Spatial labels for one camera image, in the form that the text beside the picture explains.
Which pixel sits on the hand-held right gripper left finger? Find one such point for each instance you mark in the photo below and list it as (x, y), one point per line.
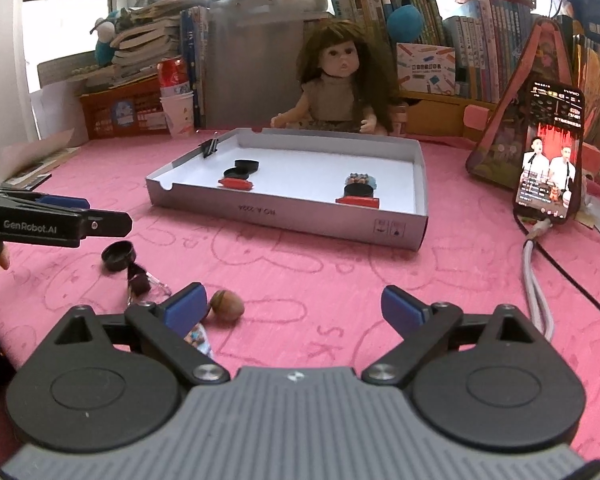
(186, 305)

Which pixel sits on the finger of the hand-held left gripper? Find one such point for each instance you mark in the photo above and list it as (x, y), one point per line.
(62, 202)
(107, 224)

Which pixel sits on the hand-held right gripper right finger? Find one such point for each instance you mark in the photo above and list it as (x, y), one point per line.
(402, 307)

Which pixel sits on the black round plastic cap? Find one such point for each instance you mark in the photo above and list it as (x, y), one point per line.
(235, 174)
(117, 255)
(246, 165)
(358, 190)

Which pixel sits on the blue teardrop trinket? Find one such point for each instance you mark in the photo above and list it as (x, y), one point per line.
(200, 338)

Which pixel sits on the brown walnut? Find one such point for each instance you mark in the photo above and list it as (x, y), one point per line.
(227, 305)

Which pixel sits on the large black binder clip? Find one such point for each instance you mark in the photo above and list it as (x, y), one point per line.
(140, 282)

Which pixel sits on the red plastic stick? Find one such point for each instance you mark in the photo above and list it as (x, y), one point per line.
(357, 202)

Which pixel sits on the red spindle-shaped toy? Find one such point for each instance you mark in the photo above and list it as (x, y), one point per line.
(236, 184)

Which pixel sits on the blue miniature food plate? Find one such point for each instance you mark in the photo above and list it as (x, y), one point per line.
(360, 179)

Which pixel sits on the grey cardboard box tray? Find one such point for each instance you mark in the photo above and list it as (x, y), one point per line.
(305, 175)

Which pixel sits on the flat booklets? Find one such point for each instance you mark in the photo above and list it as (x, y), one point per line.
(35, 165)

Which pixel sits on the pink rabbit print towel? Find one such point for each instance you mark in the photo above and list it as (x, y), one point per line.
(305, 280)

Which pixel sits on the white paper sheets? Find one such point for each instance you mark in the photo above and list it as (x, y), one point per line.
(55, 100)

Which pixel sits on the red plastic basket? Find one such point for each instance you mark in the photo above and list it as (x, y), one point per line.
(120, 112)

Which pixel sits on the small black binder clip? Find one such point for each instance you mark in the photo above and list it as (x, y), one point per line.
(210, 147)

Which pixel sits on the white paper cup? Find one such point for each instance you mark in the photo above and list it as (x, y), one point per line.
(177, 115)

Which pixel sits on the red soda can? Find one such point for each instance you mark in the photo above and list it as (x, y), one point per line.
(172, 75)

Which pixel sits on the stack of worn books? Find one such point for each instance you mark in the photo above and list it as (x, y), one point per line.
(145, 40)

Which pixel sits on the wooden drawer box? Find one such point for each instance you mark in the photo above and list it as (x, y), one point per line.
(440, 115)

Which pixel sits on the black smartphone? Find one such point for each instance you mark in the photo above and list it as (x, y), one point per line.
(550, 155)

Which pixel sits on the long-haired doll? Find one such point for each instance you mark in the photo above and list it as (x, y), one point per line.
(335, 90)

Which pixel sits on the colourful printed carton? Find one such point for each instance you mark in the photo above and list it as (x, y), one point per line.
(425, 67)

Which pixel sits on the row of upright books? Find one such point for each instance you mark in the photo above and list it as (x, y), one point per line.
(480, 45)

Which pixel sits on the blue round plush toy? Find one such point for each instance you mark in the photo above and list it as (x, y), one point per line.
(405, 20)

